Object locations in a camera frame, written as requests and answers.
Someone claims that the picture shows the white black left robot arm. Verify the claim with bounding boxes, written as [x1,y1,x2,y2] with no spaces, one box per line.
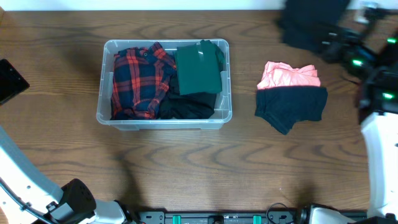
[1,129,140,223]

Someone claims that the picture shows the dark green garment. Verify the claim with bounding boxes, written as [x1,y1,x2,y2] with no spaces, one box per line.
[175,40,225,95]

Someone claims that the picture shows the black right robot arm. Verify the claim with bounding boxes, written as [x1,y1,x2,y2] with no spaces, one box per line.
[315,26,397,223]

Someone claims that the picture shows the black garment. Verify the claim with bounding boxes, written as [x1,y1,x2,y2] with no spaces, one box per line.
[158,74,217,119]
[277,0,350,52]

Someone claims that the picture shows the pink garment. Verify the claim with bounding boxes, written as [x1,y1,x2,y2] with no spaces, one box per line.
[257,61,321,90]

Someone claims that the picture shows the navy garment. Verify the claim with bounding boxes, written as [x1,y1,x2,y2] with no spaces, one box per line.
[254,86,328,135]

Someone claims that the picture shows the clear plastic storage bin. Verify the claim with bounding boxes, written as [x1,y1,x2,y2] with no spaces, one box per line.
[96,39,233,131]

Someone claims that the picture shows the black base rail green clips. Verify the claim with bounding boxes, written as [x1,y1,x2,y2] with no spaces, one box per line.
[133,211,368,224]

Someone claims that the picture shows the red navy plaid shirt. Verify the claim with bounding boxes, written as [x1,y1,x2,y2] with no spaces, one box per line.
[111,42,177,120]

